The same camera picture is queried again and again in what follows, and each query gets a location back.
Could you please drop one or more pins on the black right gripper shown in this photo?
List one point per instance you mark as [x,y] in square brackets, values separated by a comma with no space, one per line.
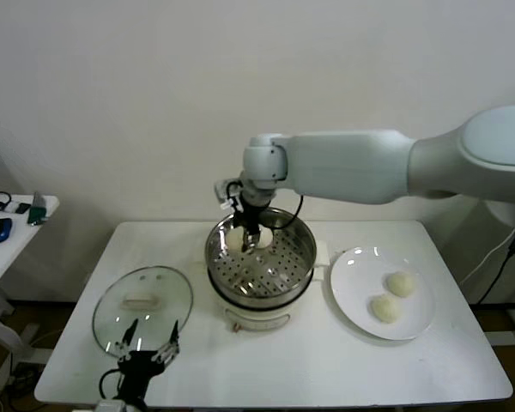
[250,216]

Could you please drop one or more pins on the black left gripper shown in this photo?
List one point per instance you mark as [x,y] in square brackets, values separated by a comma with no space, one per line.
[137,369]

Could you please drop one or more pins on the white steamed baozi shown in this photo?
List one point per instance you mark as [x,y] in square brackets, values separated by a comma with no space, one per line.
[266,238]
[400,284]
[233,240]
[385,309]

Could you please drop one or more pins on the round glass pot lid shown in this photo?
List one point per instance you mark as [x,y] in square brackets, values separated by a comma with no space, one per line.
[111,317]

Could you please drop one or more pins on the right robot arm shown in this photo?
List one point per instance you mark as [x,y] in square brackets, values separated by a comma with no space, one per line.
[347,167]

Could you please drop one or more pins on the perforated steel steamer basket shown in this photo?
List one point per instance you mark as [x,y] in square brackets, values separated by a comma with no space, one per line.
[279,266]

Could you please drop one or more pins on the steel steamer pot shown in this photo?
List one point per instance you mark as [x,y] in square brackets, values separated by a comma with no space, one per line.
[257,317]

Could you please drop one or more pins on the white round plate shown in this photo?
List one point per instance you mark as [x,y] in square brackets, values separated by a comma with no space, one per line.
[352,279]

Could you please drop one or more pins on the floor power strip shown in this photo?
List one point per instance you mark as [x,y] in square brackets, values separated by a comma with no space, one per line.
[23,377]

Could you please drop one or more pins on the white side table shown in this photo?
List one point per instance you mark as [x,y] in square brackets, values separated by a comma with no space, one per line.
[8,257]

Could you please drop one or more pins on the green upright gadget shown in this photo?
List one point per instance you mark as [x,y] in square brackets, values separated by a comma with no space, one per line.
[38,210]

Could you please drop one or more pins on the small black device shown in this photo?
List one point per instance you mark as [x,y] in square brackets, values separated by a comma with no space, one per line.
[22,209]

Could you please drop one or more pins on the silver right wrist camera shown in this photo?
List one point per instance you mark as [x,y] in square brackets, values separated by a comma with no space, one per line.
[223,194]

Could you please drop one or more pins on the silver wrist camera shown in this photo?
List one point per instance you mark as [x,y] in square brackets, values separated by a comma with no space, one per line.
[223,194]
[111,405]

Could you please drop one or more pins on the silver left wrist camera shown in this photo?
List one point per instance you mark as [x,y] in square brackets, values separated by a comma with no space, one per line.
[111,405]

